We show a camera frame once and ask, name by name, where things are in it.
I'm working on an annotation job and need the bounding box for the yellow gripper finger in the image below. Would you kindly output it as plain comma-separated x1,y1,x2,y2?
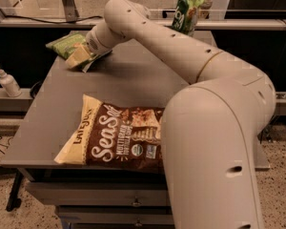
66,45,92,69

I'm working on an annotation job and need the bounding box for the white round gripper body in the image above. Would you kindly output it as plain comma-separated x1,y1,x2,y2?
86,20,131,54

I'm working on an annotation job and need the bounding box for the green jalapeno kettle chip bag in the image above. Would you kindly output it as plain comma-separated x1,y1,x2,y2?
46,32,108,73

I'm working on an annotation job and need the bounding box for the brown sea salt chip bag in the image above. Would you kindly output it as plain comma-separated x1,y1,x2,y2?
54,95,164,174

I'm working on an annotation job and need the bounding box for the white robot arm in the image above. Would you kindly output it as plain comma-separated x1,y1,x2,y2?
87,0,276,229

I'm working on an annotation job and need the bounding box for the green standing snack bag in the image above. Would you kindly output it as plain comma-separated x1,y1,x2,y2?
172,0,204,35

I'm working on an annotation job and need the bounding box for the white pump bottle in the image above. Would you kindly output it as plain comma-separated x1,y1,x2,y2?
0,67,22,97

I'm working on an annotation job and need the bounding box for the grey upper drawer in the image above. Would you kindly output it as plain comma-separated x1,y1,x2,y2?
26,182,170,207

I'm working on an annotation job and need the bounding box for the grey drawer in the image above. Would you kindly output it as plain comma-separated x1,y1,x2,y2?
55,206,174,225
26,182,170,207

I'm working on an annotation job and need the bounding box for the black table leg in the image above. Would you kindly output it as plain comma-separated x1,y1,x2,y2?
6,171,24,212

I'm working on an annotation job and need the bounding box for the grey lower drawer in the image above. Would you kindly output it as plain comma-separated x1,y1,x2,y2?
55,206,174,225

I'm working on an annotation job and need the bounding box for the metal frame leg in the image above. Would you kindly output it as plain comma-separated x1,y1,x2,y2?
62,0,79,23

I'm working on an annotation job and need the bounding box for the black cable on shelf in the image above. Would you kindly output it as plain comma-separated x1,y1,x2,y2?
0,7,103,25

